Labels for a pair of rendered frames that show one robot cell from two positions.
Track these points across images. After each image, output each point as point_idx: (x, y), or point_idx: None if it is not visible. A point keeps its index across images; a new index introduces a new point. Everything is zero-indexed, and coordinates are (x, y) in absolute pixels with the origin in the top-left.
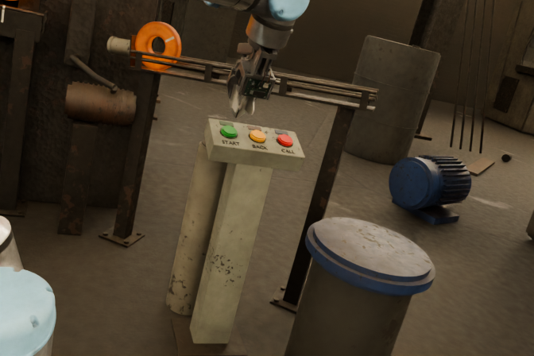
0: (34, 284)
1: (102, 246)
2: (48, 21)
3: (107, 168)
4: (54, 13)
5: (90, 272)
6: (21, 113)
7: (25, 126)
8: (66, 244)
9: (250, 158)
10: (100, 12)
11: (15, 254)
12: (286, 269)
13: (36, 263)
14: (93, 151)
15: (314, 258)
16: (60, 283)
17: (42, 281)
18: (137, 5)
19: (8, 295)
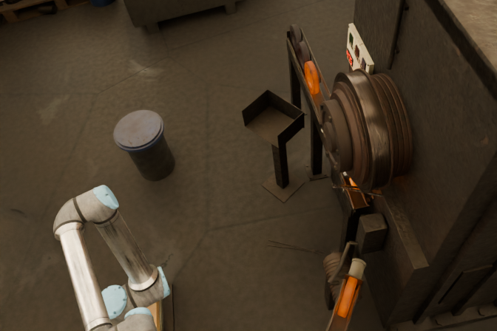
0: (116, 306)
1: (319, 326)
2: (374, 209)
3: (381, 304)
4: (376, 209)
5: (286, 326)
6: (344, 234)
7: (346, 241)
8: (313, 304)
9: None
10: (390, 236)
11: (143, 295)
12: None
13: (287, 295)
14: (330, 291)
15: None
16: (271, 312)
17: (117, 309)
18: (403, 258)
19: (111, 301)
